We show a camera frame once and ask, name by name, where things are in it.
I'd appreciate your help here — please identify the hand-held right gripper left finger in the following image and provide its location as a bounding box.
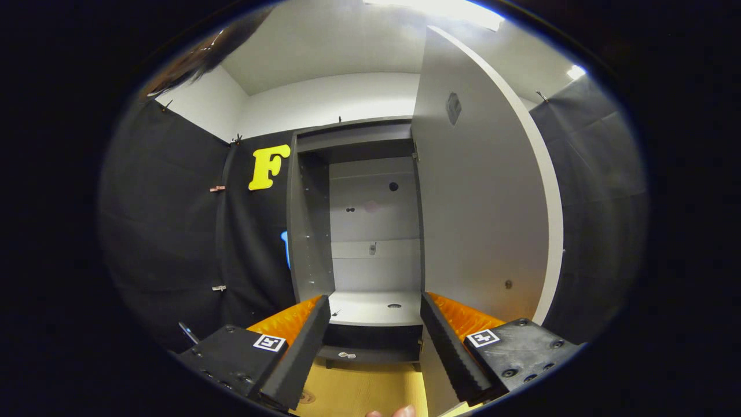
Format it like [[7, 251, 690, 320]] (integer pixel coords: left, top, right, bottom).
[[177, 294, 332, 412]]

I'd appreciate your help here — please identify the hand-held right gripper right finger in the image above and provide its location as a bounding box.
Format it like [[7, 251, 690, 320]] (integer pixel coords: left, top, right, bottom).
[[420, 291, 582, 406]]

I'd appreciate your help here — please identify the dark grey cabinet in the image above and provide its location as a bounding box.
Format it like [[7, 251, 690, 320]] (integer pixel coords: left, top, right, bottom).
[[287, 116, 426, 371]]

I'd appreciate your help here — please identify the beige cabinet door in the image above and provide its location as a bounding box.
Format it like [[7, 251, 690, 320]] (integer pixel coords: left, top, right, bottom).
[[410, 24, 565, 417]]

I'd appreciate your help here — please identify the black backdrop cloth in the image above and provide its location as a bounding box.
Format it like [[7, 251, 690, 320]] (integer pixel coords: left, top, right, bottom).
[[98, 75, 649, 354]]

